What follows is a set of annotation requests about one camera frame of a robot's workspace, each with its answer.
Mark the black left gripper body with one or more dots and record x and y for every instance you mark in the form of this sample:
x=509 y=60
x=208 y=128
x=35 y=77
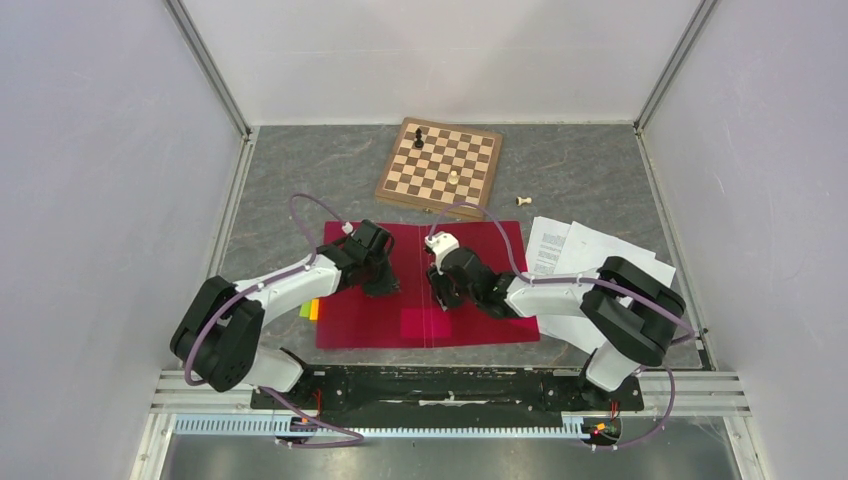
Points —
x=380 y=277

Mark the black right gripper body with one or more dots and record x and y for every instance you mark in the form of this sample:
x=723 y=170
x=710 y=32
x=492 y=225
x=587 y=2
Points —
x=449 y=295

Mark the red file folder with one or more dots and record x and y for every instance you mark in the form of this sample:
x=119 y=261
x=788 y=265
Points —
x=411 y=318

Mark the white printed paper stack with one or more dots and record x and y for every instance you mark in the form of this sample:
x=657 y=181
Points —
x=560 y=249

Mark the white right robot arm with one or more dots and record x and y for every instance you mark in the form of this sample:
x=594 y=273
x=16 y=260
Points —
x=639 y=317

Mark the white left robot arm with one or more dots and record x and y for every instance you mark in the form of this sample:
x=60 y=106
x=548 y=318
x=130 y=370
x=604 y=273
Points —
x=218 y=339

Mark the wooden chessboard box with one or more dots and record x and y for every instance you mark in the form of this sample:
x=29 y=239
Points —
x=418 y=179

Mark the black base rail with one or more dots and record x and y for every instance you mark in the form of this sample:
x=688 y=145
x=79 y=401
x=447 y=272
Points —
x=454 y=397

